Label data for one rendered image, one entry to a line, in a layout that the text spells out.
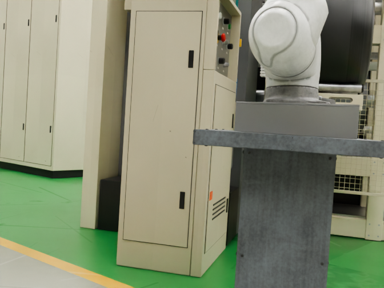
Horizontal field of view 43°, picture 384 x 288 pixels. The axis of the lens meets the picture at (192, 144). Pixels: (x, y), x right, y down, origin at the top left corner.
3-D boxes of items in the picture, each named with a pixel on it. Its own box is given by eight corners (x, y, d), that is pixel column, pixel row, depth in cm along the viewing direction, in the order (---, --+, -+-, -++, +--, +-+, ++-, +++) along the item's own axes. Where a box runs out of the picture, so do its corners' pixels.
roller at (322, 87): (293, 89, 255) (294, 80, 255) (294, 90, 259) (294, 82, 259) (363, 92, 246) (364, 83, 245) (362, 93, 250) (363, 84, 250)
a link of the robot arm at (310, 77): (322, 92, 149) (324, 22, 150) (316, 83, 132) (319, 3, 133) (270, 93, 155) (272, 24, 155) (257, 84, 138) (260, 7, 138)
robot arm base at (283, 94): (345, 107, 136) (346, 87, 136) (267, 103, 135) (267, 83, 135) (324, 113, 154) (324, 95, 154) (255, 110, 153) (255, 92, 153)
